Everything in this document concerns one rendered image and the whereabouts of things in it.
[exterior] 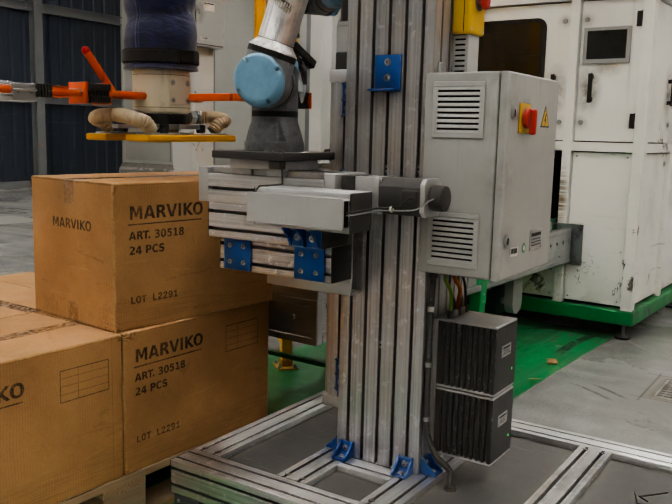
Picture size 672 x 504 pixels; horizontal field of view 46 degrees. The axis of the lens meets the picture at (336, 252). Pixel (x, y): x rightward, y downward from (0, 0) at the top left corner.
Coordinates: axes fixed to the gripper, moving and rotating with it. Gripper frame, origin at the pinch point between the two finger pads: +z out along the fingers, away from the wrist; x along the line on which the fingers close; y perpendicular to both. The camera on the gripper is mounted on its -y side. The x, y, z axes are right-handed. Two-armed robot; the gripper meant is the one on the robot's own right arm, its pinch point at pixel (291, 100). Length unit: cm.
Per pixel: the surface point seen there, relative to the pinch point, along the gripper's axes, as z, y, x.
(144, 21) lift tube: -20.5, 38.9, -22.0
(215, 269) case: 51, 26, -6
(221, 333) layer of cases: 71, 23, -7
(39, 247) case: 45, 61, -44
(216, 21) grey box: -41, -81, -119
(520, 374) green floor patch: 118, -146, 15
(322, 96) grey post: -17, -281, -215
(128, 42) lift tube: -15, 40, -28
